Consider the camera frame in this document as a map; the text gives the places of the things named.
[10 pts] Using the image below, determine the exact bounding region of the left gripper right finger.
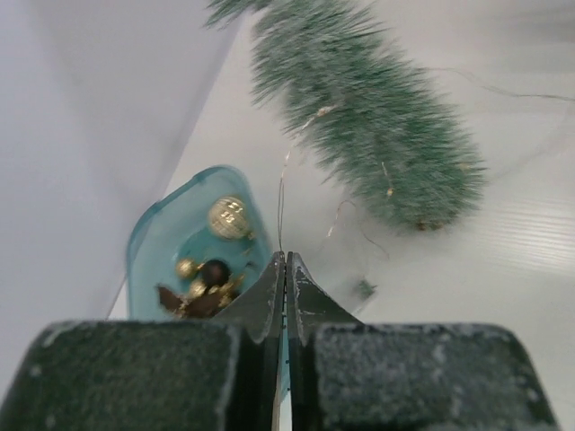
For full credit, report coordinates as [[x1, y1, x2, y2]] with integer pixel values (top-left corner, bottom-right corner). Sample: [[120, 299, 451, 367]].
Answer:
[[286, 252, 559, 430]]

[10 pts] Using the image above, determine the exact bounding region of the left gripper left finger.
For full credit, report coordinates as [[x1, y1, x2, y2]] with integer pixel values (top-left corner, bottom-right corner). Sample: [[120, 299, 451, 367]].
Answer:
[[1, 252, 286, 430]]

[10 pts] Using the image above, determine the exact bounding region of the fairy light wire string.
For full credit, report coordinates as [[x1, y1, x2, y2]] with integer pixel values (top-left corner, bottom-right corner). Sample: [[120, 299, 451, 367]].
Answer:
[[276, 66, 575, 311]]

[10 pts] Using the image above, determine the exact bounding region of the small frosted christmas tree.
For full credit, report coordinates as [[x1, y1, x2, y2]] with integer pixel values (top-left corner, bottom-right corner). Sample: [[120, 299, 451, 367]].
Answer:
[[208, 1, 485, 230]]

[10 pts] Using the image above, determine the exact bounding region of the dark brown ball ornament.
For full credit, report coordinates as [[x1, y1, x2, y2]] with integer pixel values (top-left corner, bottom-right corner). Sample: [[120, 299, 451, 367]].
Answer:
[[200, 259, 231, 287]]

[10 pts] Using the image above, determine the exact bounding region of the gold glitter ball ornament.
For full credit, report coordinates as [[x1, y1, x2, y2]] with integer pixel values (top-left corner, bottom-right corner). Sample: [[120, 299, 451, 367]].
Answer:
[[174, 258, 197, 279]]

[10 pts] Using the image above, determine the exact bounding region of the teal plastic bin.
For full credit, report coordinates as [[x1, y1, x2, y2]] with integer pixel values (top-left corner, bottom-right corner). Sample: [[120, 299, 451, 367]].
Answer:
[[126, 165, 273, 321]]

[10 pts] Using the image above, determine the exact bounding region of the gold mirror ball ornament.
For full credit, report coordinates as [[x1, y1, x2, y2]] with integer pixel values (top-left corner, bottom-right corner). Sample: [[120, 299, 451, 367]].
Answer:
[[208, 196, 251, 241]]

